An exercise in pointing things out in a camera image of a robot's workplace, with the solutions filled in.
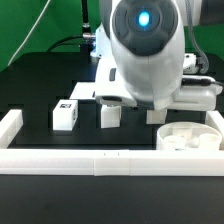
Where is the white sheet with markers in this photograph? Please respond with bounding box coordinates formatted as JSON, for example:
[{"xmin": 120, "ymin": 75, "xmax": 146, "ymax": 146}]
[{"xmin": 70, "ymin": 82, "xmax": 95, "ymax": 100}]

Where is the white round stool seat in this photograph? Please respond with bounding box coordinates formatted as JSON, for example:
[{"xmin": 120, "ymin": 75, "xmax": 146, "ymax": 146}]
[{"xmin": 156, "ymin": 122, "xmax": 222, "ymax": 151}]

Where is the black cable with connector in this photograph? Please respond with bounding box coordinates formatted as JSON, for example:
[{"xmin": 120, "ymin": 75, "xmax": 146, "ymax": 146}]
[{"xmin": 46, "ymin": 0, "xmax": 101, "ymax": 53}]

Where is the white cable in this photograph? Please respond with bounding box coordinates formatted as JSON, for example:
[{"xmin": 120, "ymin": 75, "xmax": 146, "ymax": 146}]
[{"xmin": 7, "ymin": 0, "xmax": 53, "ymax": 67}]

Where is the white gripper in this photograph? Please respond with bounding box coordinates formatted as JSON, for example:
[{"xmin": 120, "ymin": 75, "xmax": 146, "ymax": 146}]
[{"xmin": 168, "ymin": 53, "xmax": 223, "ymax": 111}]

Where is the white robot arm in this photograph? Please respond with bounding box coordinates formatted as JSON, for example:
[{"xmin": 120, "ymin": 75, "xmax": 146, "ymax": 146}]
[{"xmin": 95, "ymin": 0, "xmax": 224, "ymax": 111}]

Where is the white U-shaped fence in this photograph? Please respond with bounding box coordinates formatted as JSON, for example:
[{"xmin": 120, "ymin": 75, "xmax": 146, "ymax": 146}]
[{"xmin": 0, "ymin": 109, "xmax": 224, "ymax": 176}]

